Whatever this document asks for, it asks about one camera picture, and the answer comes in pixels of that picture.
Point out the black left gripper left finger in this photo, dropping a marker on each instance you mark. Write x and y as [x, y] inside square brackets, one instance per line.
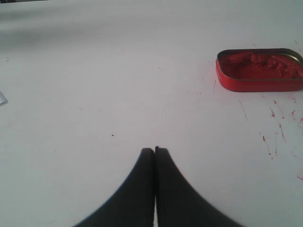
[133, 203]

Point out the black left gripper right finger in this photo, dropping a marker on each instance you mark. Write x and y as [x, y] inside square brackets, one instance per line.
[178, 204]

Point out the red ink paste tin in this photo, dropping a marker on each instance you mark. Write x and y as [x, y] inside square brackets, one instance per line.
[260, 70]

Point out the small grey tape piece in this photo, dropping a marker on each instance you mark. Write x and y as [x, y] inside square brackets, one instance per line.
[3, 99]

